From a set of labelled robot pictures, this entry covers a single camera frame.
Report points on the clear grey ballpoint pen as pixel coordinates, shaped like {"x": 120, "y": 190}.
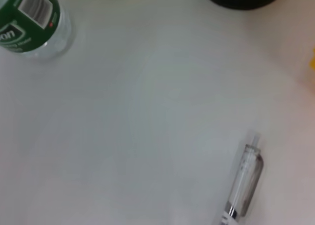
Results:
{"x": 248, "y": 175}

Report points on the yellow plastic bin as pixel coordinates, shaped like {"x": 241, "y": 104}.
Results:
{"x": 313, "y": 60}

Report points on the clear water bottle green label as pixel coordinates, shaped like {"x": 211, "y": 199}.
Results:
{"x": 27, "y": 25}

